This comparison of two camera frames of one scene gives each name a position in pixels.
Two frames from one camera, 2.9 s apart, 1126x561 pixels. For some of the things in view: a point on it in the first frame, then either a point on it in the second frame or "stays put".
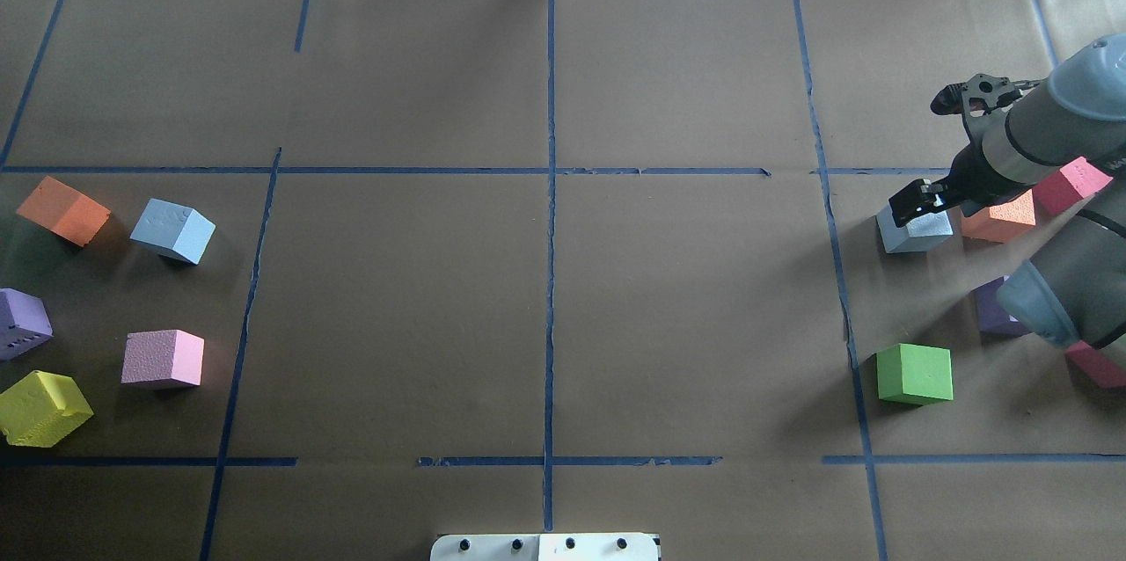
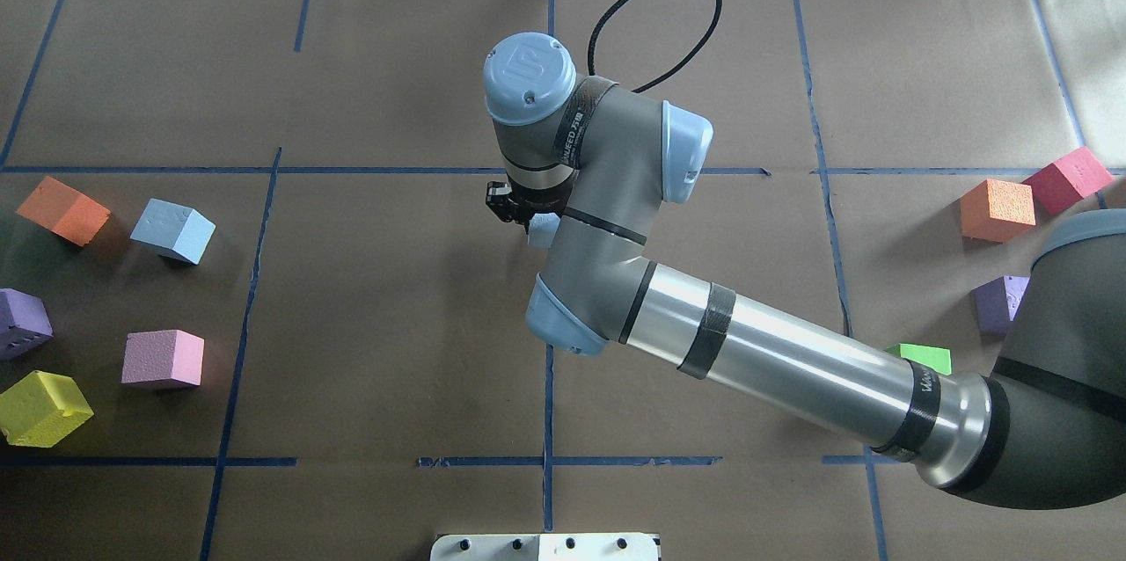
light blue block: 173,229 stays put
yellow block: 40,409 stays put
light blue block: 922,233 → 542,229
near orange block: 1001,222 stays put
